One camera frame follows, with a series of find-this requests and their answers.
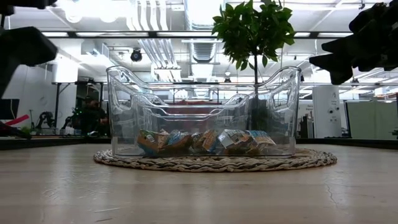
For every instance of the overhead light bar rail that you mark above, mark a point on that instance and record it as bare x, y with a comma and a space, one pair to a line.
314, 34

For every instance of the grey green partition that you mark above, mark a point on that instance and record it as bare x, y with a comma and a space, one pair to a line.
373, 119

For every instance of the white silver packet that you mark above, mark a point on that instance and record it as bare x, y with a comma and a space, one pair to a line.
233, 138

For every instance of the round woven placemat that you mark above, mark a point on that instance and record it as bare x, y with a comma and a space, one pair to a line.
317, 158

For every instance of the person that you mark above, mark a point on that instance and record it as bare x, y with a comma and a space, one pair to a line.
93, 118

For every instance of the white pillar cabinet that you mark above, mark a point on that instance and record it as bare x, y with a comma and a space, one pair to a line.
326, 112

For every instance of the black metal stand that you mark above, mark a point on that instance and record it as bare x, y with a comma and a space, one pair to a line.
57, 102

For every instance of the silver ventilation duct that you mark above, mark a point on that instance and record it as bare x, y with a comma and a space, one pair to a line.
203, 46

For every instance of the clear plastic bin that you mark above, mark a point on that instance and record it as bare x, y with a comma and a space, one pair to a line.
149, 101
124, 137
186, 115

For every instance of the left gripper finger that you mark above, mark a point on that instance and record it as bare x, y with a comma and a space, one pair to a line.
25, 46
25, 3

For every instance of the green plant in black pot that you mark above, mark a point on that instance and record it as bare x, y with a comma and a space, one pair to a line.
252, 31

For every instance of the red foam tube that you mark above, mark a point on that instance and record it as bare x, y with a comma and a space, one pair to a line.
18, 119

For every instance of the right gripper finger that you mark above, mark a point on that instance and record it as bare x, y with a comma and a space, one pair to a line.
339, 63
367, 21

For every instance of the blue green orange granola bar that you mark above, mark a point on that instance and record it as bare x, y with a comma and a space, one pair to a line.
261, 140
149, 141
182, 143
164, 140
208, 141

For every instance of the black ceiling spot lamp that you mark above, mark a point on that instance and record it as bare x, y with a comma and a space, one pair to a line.
136, 55

